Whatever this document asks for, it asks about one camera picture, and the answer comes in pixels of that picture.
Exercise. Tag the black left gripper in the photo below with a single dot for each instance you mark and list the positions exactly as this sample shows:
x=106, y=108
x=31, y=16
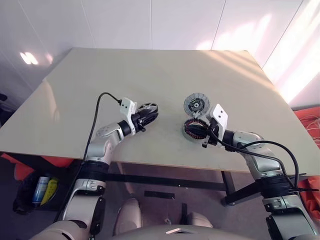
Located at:
x=140, y=121

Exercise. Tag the blue white spray can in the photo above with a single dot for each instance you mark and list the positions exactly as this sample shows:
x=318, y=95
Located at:
x=40, y=190

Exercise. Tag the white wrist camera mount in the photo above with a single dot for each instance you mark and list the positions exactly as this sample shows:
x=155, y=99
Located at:
x=127, y=106
x=220, y=115

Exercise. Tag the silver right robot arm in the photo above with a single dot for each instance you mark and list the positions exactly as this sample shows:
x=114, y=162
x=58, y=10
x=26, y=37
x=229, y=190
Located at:
x=262, y=162

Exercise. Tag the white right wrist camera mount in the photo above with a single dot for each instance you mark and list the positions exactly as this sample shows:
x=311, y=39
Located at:
x=220, y=115

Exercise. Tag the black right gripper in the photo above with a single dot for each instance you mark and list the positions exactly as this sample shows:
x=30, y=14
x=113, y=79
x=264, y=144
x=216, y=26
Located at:
x=213, y=136

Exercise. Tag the beige rounded shell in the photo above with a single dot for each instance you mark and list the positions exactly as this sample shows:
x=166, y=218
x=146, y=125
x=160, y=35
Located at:
x=198, y=220
x=128, y=215

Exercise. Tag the yellow plastic bottle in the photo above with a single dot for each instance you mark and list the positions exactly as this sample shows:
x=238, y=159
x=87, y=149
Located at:
x=50, y=191

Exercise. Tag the grey motor housing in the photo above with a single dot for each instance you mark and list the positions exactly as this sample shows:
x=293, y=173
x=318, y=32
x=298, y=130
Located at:
x=186, y=137

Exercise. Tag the black metal table frame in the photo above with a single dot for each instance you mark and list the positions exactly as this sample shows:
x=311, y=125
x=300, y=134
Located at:
x=175, y=181

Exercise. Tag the orange cushion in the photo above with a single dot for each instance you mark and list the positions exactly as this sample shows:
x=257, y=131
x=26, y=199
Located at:
x=312, y=200
x=303, y=120
x=55, y=161

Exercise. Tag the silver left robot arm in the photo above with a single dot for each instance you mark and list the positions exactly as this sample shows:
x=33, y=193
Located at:
x=100, y=147

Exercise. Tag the silver robot torso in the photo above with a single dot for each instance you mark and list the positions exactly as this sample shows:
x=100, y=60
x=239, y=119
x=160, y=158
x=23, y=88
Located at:
x=162, y=233

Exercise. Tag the black spoked rotor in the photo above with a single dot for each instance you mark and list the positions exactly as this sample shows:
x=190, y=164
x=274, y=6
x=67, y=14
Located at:
x=147, y=107

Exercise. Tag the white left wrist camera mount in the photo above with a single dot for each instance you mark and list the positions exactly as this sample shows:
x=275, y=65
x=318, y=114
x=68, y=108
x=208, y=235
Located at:
x=127, y=106

